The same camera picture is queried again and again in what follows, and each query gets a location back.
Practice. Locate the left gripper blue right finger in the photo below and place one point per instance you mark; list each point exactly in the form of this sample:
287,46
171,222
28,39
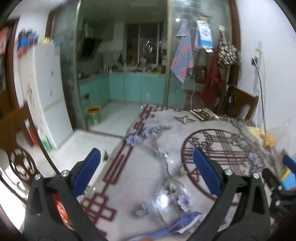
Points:
210,171

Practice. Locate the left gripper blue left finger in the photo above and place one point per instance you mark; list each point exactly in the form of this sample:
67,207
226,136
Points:
83,171

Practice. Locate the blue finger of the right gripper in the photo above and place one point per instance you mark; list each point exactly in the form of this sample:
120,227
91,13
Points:
289,163

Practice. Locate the green yellow trash bin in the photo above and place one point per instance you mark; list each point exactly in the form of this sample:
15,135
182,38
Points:
94,114

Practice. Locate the teal kitchen cabinets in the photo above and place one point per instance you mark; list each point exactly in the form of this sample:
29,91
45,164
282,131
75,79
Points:
102,89

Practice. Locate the blue yellow plastic toy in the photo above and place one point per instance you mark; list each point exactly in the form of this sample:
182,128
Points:
288,180

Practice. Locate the clear bag of yellow snacks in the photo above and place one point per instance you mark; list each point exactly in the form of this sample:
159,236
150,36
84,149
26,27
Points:
278,137

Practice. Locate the brown packet on table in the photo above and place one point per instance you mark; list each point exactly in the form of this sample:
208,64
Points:
204,114

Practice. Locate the red hanging garment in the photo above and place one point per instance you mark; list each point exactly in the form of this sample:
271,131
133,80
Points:
213,81

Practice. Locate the dark wooden chair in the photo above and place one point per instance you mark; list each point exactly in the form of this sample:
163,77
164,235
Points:
20,161

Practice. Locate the white refrigerator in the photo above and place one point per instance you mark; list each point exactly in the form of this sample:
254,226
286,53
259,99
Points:
43,91

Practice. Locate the leopard print bag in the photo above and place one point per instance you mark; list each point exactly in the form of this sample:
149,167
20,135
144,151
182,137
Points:
228,54

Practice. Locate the black range hood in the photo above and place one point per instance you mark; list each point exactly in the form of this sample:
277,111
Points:
89,48

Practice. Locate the blue white hanging bag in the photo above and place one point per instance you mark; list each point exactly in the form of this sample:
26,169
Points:
204,36

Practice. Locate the plaid hanging cloth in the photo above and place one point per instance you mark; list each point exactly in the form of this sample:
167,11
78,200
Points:
183,61

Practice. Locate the wooden chair by wall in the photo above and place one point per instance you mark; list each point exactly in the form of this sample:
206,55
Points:
236,100

